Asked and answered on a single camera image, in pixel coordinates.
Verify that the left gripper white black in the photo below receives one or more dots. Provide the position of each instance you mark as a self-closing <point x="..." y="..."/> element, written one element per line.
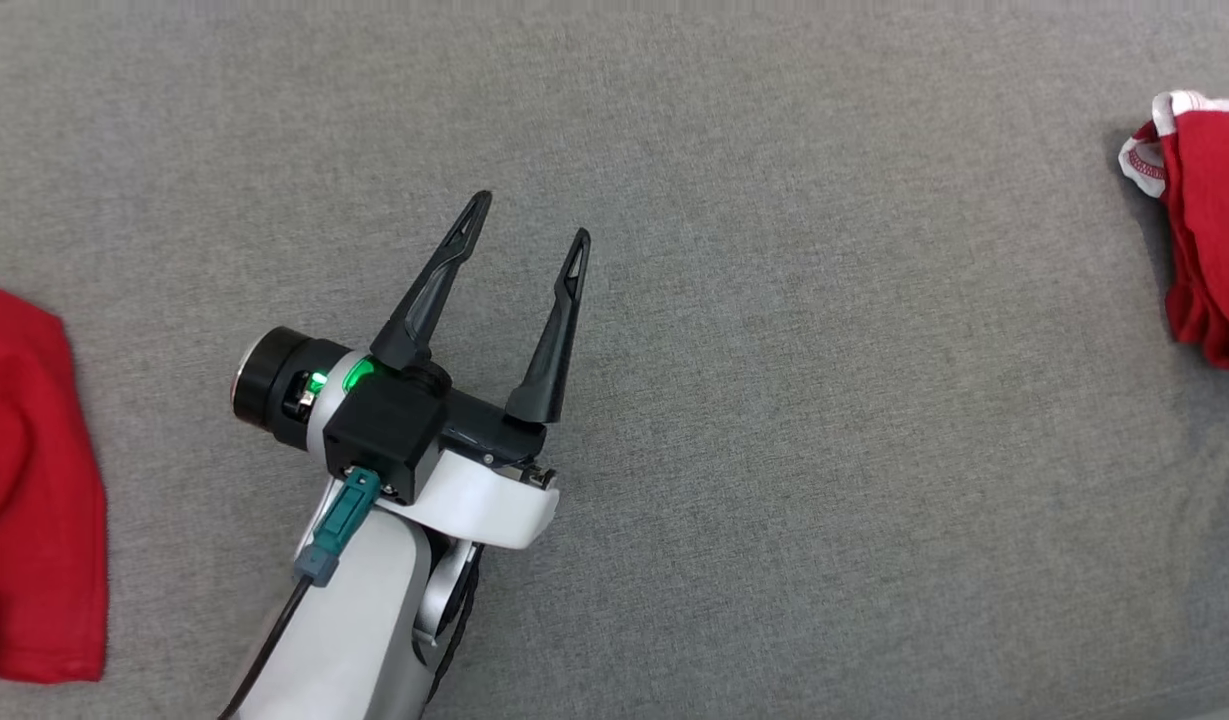
<point x="274" y="385"/>

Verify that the large red striped-cuff garment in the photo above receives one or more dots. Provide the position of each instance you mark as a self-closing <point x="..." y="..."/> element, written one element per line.
<point x="24" y="480"/>

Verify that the red garment broad white trim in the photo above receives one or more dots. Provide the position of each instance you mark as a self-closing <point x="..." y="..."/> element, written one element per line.
<point x="1214" y="220"/>

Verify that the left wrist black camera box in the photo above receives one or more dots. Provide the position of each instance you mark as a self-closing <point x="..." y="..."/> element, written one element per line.
<point x="389" y="435"/>

